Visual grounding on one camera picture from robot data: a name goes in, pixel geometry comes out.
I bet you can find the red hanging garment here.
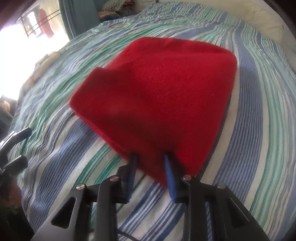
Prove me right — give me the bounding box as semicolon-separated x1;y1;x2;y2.
38;9;54;38

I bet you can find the teal curtain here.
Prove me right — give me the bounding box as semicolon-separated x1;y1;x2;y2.
59;0;106;40

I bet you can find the striped blue green bedspread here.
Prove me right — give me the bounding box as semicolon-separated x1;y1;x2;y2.
10;3;295;240

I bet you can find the pile of clothes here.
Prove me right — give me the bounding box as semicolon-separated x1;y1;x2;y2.
98;0;135;21

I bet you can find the red sweater with white rabbit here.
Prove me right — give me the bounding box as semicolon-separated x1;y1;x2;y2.
69;37;237;184

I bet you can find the black cable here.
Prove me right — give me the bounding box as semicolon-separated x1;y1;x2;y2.
116;230;139;241

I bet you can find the cream padded headboard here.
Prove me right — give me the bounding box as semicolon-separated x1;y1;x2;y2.
159;0;287;45

